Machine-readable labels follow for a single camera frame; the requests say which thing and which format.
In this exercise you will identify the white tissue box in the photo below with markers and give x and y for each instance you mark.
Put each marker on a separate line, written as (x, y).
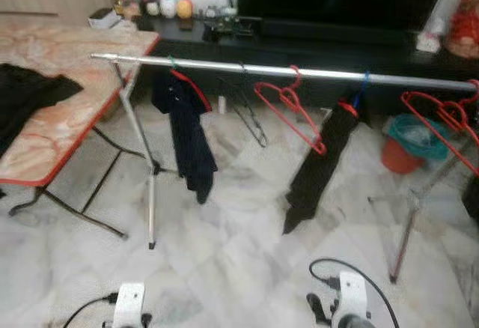
(428, 40)

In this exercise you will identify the red lid jar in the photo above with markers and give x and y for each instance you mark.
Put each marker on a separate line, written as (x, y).
(129, 2)

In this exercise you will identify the black television console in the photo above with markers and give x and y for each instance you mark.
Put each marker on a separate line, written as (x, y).
(322, 47)

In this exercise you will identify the marble pattern folding table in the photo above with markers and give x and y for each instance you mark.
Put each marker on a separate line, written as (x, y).
(75, 58)

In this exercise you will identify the white round doll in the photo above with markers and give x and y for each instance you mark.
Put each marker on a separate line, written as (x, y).
(168, 7)

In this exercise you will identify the small white box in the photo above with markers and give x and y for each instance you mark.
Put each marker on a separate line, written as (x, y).
(103, 19)

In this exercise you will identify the yellow round doll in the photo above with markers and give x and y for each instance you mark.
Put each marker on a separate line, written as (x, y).
(184, 7)

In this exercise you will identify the teal plastic bin bag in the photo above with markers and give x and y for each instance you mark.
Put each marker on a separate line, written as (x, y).
(415, 133)

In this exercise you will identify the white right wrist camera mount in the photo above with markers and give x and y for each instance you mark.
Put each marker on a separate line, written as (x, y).
(352, 290)

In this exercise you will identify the black garment red collar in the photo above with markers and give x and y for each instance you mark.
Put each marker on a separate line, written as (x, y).
(322, 163)

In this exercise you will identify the red seated statue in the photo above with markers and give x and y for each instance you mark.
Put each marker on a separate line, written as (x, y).
(464, 21)

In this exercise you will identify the navy garment red trim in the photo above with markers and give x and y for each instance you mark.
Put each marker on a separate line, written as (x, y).
(183, 133)

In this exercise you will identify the plain black crumpled garment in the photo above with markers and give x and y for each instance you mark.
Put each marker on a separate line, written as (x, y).
(22, 96)

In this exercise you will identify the silver metal clothes rack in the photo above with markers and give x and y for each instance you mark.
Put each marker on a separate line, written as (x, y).
(224, 66)

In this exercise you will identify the black round doll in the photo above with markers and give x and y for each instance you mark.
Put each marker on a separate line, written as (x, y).
(152, 6)

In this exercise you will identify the small green toy gadget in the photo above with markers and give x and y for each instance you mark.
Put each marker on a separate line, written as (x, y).
(224, 25)

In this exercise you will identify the blue hanger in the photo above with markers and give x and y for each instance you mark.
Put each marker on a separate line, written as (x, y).
(364, 88)

